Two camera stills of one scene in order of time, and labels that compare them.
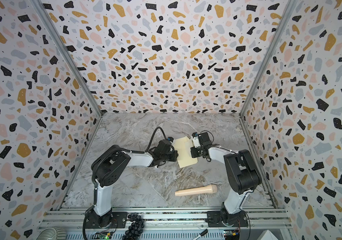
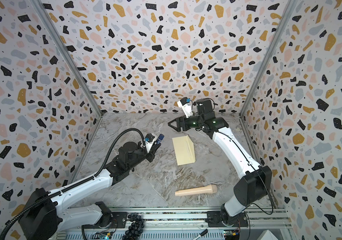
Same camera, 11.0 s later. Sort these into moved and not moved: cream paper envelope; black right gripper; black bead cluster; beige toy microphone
Moved: black right gripper
Not moved: cream paper envelope; black bead cluster; beige toy microphone
